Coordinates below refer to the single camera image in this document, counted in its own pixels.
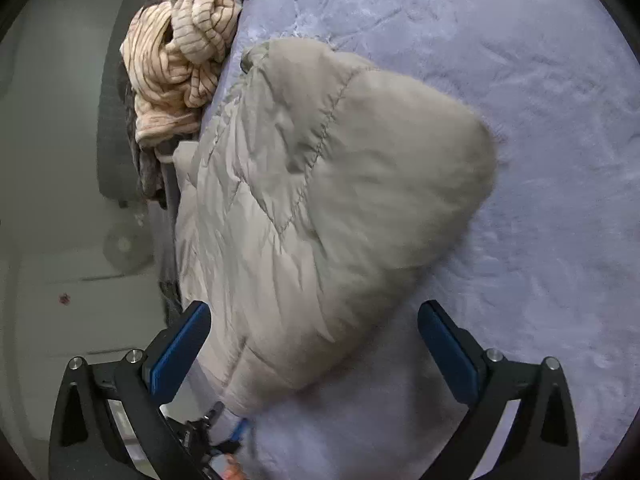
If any cream striped robe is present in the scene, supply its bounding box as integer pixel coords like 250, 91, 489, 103
120, 0, 245, 149

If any purple embossed bed blanket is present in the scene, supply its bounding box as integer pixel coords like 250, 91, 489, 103
159, 0, 640, 480

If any grey quilted headboard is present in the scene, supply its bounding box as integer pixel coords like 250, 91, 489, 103
96, 7, 143, 207

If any person's left hand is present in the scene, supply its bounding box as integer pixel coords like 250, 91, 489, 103
212, 454, 247, 480

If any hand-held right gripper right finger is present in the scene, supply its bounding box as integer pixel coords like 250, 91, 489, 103
417, 300, 582, 480

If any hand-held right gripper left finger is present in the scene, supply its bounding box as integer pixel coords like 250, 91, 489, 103
48, 300, 212, 480

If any grey-brown fleece garment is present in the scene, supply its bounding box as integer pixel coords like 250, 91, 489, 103
116, 0, 176, 212

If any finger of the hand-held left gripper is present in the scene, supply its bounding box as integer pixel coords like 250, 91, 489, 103
220, 417, 251, 454

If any white wardrobe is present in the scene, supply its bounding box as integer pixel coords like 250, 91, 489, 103
0, 40, 166, 461

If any white standing fan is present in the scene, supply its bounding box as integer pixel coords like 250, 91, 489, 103
101, 219, 153, 277

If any beige puffer jacket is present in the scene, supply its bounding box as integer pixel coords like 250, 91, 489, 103
172, 37, 502, 418

